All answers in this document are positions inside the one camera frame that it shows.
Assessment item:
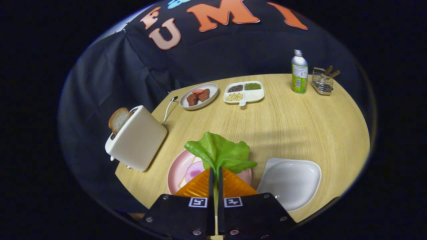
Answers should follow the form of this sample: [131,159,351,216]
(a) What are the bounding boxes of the pink round plate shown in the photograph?
[167,149,252,195]

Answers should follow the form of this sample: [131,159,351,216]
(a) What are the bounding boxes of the white square plate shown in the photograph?
[256,158,322,212]

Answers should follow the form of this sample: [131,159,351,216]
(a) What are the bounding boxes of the green label metal bottle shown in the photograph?
[291,50,309,94]

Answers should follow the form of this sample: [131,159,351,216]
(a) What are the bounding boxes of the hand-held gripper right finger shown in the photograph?
[218,167,297,240]

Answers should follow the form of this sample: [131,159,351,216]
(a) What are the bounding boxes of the square white toast slice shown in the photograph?
[178,157,205,189]

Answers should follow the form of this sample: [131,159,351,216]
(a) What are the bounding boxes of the white toaster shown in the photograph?
[105,105,167,172]

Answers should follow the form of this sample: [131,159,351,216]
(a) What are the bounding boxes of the black backdrop cloth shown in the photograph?
[58,0,371,214]

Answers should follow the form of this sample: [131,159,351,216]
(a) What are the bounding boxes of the brown crust bread slice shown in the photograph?
[108,107,133,135]

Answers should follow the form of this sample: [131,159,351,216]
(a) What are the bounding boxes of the white divided dish of beans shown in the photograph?
[224,81,265,107]

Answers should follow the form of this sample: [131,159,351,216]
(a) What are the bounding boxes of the green lettuce leaf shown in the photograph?
[184,131,258,211]

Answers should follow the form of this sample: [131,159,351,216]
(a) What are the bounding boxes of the white toaster cable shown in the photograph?
[161,97,176,124]

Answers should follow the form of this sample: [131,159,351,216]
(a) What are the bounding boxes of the white round plate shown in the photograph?
[179,83,219,110]

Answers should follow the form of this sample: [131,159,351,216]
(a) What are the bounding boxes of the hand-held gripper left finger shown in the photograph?
[137,167,216,240]

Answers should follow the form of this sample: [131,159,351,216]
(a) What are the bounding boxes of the round pink ham slice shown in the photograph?
[185,161,204,182]

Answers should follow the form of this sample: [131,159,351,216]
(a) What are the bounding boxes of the metal wire basket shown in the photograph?
[311,67,334,96]

